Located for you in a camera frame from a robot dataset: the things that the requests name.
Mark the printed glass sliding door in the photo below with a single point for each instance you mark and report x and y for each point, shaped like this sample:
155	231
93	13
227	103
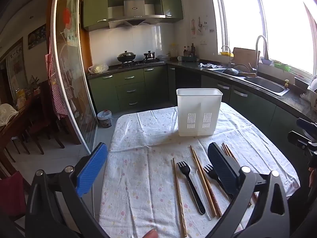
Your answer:
71	67

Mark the floral white tablecloth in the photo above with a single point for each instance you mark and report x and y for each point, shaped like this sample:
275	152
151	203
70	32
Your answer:
138	178

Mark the dark wall poster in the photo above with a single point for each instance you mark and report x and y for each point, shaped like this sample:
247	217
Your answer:
37	36

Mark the white lace cloth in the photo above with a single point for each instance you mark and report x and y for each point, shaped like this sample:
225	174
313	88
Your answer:
7	114

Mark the grey rag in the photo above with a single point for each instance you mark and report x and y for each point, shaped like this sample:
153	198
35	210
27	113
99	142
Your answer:
209	65

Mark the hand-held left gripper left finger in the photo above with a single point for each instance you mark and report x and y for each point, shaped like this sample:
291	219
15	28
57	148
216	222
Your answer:
92	168

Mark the small yellow knob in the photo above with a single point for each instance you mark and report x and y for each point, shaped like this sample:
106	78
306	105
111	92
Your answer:
286	83

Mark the green bowl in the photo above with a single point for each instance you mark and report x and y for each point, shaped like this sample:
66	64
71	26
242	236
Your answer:
282	66

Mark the person's left hand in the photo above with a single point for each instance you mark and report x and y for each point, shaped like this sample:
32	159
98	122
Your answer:
151	234

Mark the white dish rack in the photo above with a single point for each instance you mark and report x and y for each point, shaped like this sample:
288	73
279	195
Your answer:
312	89

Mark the clear plastic bag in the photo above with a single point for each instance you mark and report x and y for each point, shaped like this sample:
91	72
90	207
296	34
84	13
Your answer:
99	69

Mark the green base cabinets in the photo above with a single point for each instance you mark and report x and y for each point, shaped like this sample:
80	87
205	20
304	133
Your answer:
247	104
128	89

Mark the black gas stove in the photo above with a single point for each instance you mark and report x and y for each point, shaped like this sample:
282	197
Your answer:
148	61

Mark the dark red cloth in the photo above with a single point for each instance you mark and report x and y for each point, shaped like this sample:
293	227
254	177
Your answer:
11	193

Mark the red checkered apron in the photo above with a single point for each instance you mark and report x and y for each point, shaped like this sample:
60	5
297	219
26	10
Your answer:
55	84

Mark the blue bowl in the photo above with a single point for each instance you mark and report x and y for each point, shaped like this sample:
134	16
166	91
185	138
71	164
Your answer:
266	61

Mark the window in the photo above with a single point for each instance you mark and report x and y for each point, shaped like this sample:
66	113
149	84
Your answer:
242	17

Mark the black plastic fork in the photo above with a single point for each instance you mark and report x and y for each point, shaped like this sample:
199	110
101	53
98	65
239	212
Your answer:
195	195
212	173

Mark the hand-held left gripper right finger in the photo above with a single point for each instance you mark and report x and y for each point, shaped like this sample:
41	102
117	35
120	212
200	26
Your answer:
223	168

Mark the white plastic utensil holder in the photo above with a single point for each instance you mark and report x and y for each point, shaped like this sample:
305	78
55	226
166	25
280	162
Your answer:
188	104

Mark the green wall cabinets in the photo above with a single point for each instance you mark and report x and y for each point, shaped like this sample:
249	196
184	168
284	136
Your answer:
95	7

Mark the wooden dining table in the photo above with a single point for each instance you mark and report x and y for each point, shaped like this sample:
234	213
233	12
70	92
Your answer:
14	133

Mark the steel range hood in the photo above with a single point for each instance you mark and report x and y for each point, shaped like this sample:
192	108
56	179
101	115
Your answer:
133	8

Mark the black pan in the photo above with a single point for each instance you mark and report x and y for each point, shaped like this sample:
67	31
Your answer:
231	71

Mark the yellow tray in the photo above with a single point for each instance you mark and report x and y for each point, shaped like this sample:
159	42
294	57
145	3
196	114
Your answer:
226	54

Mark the clear plastic spoon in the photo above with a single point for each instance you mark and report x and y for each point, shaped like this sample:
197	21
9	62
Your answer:
202	199

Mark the dark wooden chair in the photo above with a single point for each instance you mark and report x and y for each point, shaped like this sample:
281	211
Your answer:
47	109

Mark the tall steel faucet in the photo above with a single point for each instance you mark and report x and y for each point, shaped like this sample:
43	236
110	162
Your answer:
257	54

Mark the green condiment tray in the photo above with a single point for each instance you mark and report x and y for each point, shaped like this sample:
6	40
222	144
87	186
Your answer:
190	58

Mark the small steel faucet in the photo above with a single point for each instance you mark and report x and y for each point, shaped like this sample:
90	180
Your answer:
229	57

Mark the steel sink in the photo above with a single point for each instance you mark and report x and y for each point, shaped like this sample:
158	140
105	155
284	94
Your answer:
267	85

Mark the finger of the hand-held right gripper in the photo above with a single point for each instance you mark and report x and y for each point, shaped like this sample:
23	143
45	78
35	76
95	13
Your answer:
299	140
305	126

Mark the wall socket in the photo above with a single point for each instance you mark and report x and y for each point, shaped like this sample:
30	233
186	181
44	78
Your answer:
203	42

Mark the wooden cutting board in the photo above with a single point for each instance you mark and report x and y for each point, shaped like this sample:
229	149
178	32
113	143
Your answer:
244	55

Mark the framed wall picture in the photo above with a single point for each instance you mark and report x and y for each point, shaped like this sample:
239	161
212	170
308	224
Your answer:
16	67

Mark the black wok with lid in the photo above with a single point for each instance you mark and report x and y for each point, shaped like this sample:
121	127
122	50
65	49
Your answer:
126	55

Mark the dark sauce bottle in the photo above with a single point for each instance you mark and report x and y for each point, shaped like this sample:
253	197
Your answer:
193	50
185	51

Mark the small trash bin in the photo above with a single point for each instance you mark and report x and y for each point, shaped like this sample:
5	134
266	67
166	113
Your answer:
105	121

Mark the clear jar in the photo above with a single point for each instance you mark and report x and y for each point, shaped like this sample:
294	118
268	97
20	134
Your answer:
173	50

